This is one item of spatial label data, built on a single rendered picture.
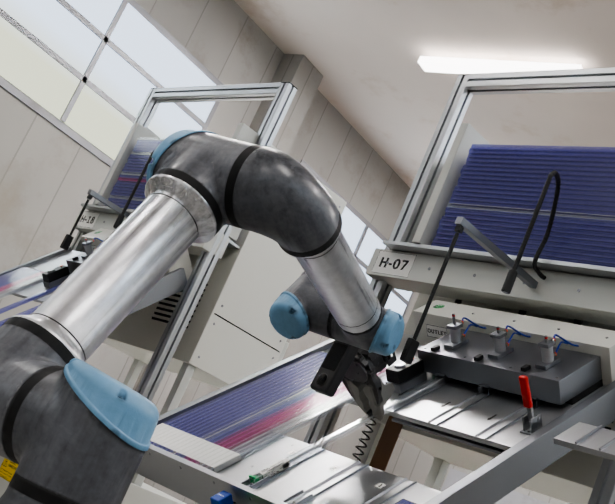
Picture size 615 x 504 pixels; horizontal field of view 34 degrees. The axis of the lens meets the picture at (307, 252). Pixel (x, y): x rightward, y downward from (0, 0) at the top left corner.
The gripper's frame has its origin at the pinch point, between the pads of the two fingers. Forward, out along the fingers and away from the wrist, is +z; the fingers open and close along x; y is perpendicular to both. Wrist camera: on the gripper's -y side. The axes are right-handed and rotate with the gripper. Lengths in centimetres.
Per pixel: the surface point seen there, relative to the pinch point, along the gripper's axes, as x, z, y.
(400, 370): 3.8, -0.5, 13.1
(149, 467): 26.2, -5.2, -33.5
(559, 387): -28.0, 1.1, 20.4
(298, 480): -5.6, -4.9, -23.4
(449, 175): 25, -17, 63
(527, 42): 262, 75, 408
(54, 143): 468, 39, 180
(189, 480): 12.8, -6.4, -33.2
